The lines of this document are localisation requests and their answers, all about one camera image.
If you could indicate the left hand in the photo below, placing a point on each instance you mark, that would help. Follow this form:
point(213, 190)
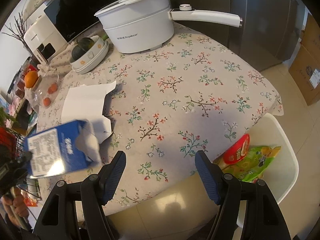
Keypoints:
point(15, 207)

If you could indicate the green snack bag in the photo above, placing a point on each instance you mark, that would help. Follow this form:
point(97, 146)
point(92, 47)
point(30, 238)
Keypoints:
point(253, 165)

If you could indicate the red snack wrapper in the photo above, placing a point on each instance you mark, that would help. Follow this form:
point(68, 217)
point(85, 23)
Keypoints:
point(238, 151)

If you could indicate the white air fryer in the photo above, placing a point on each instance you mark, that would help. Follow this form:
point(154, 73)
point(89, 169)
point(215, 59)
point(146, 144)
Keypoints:
point(44, 40)

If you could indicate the white torn paper box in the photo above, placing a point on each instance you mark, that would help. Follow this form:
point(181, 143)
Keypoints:
point(86, 103)

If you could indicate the cardboard box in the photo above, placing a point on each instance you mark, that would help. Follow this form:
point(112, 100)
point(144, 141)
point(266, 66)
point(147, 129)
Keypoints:
point(305, 72)
point(310, 38)

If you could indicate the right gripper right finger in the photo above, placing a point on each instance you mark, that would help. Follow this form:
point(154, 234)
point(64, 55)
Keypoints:
point(211, 176)

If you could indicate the black microwave oven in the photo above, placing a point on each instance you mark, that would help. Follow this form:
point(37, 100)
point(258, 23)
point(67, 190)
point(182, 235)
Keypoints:
point(72, 17)

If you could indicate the white stacked plates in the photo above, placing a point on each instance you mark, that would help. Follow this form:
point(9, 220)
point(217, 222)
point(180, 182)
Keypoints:
point(92, 60)

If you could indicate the white trash bin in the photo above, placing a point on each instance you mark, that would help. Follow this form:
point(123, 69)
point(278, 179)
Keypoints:
point(282, 173)

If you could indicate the dried twigs in vase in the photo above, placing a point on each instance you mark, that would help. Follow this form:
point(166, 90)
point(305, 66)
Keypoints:
point(17, 29)

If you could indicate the small orange in jar front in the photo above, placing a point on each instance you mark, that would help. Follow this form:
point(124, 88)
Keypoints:
point(47, 102)

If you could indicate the small orange in jar middle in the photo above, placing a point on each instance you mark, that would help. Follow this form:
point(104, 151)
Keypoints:
point(52, 89)

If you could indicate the blue white carton box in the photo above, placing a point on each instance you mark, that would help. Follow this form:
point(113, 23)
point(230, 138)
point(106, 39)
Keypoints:
point(62, 149)

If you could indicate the white electric cooking pot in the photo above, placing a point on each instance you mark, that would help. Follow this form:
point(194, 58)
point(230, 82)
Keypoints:
point(138, 25)

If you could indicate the green leafy vegetable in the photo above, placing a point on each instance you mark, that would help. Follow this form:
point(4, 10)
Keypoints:
point(8, 122)

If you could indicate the black wire rack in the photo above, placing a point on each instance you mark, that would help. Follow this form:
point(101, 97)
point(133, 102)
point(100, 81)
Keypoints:
point(13, 142)

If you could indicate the small orange in jar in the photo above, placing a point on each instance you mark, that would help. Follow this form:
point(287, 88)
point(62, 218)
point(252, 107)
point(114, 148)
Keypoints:
point(52, 89)
point(47, 102)
point(55, 85)

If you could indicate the small orange in jar right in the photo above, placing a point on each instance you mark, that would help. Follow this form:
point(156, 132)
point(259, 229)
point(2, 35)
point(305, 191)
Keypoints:
point(55, 85)

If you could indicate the lower cardboard box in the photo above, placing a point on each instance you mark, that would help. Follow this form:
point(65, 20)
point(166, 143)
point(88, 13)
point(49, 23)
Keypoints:
point(305, 72)

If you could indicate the grey refrigerator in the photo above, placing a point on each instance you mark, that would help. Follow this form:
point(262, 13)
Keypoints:
point(269, 33)

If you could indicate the large orange fruit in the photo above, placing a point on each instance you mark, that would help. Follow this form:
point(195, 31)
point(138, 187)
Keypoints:
point(31, 78)

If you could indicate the upper cardboard box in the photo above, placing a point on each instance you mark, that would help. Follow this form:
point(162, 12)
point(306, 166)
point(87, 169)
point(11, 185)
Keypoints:
point(310, 38)

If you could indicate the floral tablecloth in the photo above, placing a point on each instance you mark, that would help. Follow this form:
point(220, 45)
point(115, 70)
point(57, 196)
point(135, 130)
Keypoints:
point(190, 94)

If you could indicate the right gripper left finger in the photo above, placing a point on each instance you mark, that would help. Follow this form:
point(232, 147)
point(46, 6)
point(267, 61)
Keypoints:
point(110, 176)

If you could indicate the white floral bowl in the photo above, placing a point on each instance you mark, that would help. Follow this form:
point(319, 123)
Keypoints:
point(85, 50)

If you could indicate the glass jar with cork lid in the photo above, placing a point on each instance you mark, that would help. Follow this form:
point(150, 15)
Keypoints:
point(35, 95)

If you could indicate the dark green pumpkin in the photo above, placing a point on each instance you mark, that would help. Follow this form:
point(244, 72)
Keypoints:
point(82, 47)

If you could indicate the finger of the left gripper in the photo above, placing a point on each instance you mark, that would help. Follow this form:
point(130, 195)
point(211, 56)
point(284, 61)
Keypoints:
point(25, 157)

